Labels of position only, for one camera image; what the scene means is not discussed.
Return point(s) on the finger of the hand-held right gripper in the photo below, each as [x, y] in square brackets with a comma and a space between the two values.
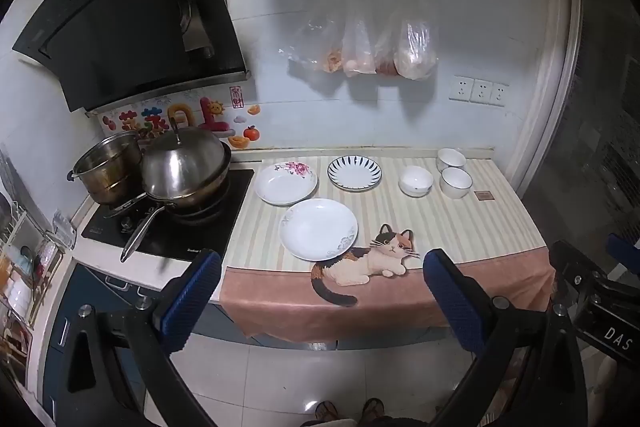
[575, 274]
[624, 249]

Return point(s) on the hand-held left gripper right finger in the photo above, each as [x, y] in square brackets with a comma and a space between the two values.
[452, 302]

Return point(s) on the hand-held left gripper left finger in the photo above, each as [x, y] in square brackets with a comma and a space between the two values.
[192, 297]

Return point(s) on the white bowl blue marks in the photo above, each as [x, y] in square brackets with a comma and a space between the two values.
[416, 179]

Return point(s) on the black gas stove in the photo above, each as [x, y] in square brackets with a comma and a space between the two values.
[200, 232]

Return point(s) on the striped cat tablecloth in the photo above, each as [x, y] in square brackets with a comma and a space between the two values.
[450, 227]

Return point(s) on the blue base cabinet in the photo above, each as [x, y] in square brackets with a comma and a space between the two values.
[82, 282]

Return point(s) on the small brown cloth label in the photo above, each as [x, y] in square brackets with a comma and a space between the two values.
[483, 195]

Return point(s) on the steel wok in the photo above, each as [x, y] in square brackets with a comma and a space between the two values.
[216, 187]

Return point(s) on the white cup-shaped bowl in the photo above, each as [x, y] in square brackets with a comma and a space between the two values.
[450, 157]
[456, 183]

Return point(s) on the sliding glass door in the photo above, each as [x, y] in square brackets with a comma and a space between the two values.
[600, 132]

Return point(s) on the person's right foot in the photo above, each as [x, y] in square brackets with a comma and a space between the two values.
[372, 409]

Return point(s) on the person's foot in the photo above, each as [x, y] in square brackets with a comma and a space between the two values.
[326, 409]
[372, 409]

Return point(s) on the steel wok lid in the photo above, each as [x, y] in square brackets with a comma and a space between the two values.
[180, 162]

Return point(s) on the white plate pink flowers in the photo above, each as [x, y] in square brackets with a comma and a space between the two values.
[280, 187]

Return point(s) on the white plate blue swirls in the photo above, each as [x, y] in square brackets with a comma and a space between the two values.
[317, 229]

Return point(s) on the steel stock pot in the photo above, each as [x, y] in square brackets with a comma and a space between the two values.
[107, 162]

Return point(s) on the white plate blue stripes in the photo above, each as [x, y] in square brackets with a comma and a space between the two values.
[354, 174]

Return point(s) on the person's left foot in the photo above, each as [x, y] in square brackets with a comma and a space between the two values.
[326, 409]

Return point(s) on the clear plastic bag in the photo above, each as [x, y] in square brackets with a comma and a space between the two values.
[359, 42]
[415, 47]
[315, 37]

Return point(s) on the black range hood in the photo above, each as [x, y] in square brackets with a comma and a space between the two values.
[135, 22]

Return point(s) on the colourful wall sticker set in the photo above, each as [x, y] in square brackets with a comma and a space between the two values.
[207, 117]

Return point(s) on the white wall socket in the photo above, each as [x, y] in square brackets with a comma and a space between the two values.
[461, 88]
[499, 94]
[482, 91]

